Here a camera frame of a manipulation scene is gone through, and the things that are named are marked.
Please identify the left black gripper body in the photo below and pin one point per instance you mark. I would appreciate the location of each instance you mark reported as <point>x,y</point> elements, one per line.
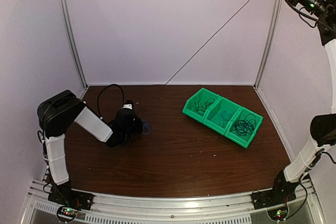
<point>138,128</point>

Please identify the green three-compartment bin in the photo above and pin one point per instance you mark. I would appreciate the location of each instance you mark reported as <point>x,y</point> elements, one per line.
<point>227,118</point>

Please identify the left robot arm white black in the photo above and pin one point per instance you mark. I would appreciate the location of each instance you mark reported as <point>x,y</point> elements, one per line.
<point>58,113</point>

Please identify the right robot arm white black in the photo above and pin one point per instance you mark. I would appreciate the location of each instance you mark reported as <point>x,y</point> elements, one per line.
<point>298,81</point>

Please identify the left circuit board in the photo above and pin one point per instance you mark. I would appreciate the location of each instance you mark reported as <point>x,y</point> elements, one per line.
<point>66,214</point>

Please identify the circuit board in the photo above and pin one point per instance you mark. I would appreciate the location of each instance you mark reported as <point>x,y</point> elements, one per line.
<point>278,214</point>
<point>66,214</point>

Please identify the right circuit board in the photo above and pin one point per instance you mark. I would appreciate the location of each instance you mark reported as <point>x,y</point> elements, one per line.
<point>278,214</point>

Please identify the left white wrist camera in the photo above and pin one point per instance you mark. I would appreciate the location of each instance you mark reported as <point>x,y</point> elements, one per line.
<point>128,106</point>

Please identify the right aluminium frame post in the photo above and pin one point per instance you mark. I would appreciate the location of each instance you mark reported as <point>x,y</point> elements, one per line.
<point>269,41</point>

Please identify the aluminium frame post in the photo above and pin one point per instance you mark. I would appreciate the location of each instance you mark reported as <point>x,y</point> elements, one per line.
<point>72,43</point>
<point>269,41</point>

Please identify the front aluminium rail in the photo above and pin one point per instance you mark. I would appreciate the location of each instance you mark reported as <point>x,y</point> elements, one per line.
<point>105,208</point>

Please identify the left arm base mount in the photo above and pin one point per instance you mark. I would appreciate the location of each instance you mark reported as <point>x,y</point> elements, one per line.
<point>76,199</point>

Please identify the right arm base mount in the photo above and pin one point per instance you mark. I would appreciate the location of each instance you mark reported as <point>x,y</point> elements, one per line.
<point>268,198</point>

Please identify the left aluminium frame post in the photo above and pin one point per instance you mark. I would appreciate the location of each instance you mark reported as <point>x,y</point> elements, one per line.
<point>72,43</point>

